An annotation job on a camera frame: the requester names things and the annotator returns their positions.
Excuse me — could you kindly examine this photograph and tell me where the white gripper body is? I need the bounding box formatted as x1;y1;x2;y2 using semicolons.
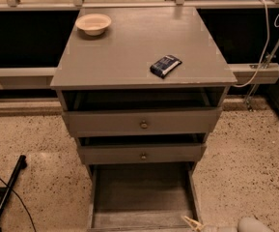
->
200;225;237;232

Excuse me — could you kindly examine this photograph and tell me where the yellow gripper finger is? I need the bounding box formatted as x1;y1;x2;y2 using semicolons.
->
181;216;204;232

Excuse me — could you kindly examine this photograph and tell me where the grey bottom drawer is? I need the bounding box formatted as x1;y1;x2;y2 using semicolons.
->
87;162;201;232

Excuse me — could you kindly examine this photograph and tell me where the grey drawer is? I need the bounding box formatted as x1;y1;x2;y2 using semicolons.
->
63;108;221;137
87;162;201;232
77;143;207;164

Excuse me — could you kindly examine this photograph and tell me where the grey top drawer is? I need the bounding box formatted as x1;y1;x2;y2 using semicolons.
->
63;108;221;137

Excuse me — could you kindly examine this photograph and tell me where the grey middle drawer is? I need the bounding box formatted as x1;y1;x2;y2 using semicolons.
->
77;143;207;164

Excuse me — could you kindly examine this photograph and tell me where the grey wooden drawer cabinet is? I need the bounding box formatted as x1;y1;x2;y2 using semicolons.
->
50;6;237;179

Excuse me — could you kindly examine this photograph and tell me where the dark blue snack packet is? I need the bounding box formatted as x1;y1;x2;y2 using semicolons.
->
150;55;181;78

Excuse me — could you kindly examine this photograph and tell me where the beige ceramic bowl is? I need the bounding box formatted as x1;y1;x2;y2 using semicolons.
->
75;14;112;36

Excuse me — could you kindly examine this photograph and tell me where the grey metal railing frame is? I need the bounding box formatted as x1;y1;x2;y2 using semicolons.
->
0;0;279;116

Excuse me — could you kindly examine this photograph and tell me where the thin black floor cable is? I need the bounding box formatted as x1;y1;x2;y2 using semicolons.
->
0;162;38;232

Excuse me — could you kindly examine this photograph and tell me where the white hanging cable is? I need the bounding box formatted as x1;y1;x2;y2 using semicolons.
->
232;0;279;89

